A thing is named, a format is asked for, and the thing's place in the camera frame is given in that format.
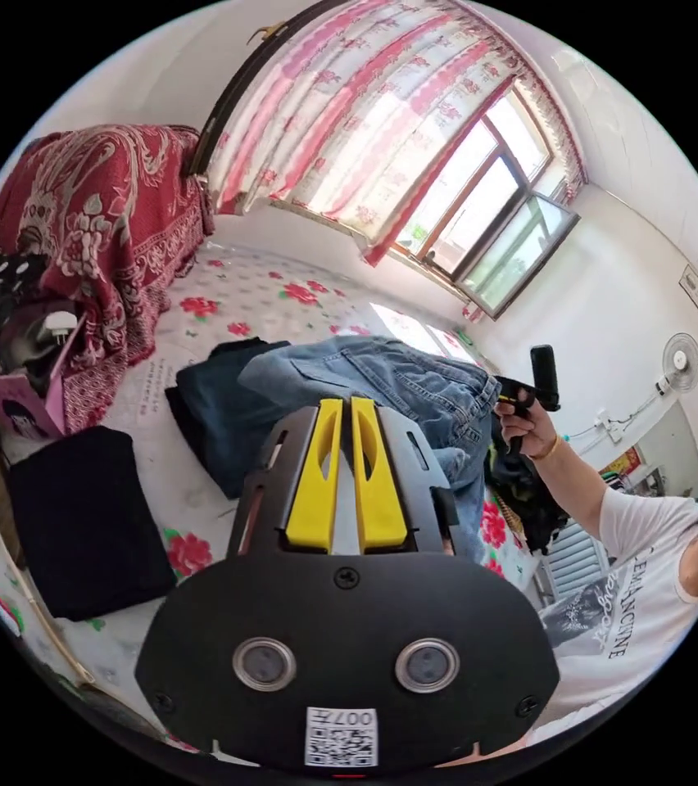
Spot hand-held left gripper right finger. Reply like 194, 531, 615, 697
350, 397, 412, 549

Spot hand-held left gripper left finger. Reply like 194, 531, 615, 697
285, 398, 345, 549

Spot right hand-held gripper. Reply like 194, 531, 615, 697
495, 375, 563, 456

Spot light blue jeans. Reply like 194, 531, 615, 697
237, 335, 504, 494

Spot person's right forearm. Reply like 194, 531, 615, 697
529, 434, 622, 544

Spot dark blue folded jeans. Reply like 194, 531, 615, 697
164, 336, 308, 500

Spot person's right hand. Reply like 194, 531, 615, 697
498, 405, 564, 461

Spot pile of clothes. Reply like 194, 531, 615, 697
485, 438, 573, 558

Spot window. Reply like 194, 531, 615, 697
388, 92, 582, 321

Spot bed with floral sheet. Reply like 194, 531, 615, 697
0, 242, 550, 760

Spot person's body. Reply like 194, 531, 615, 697
533, 341, 698, 741

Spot black folded garment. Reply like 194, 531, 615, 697
7, 425, 179, 622

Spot pink carton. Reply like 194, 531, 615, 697
0, 309, 89, 440

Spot pink floral curtain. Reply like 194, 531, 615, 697
192, 0, 591, 269

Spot red patterned blanket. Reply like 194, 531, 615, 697
0, 122, 219, 435

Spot white wall fan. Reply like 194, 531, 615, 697
655, 332, 698, 395

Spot framed wall notice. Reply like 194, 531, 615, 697
678, 264, 698, 320

